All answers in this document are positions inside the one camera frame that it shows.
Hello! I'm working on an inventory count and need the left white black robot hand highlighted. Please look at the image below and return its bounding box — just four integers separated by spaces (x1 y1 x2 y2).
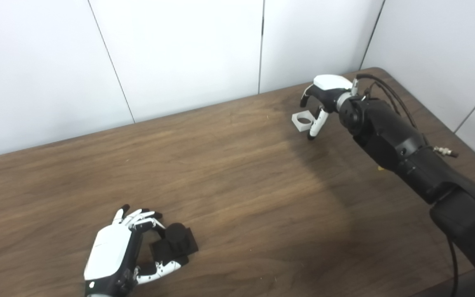
83 204 189 297

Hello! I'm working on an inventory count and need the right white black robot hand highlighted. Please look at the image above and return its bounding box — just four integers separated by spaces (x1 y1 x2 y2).
300 75 353 141

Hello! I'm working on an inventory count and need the white square piece with hole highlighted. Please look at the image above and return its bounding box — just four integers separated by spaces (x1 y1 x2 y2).
292 111 316 132

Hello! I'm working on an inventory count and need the black peg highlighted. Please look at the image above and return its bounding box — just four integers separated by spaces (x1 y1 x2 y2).
150 223 199 264

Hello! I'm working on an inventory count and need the silver forearm connector plug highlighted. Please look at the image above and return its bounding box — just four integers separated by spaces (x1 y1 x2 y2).
433 146 459 159

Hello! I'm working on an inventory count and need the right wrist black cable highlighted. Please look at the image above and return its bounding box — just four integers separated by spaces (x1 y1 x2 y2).
354 73 419 129

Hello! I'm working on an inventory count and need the thin black hanging cable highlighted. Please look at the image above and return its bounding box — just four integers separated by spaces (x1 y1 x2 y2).
447 237 459 297

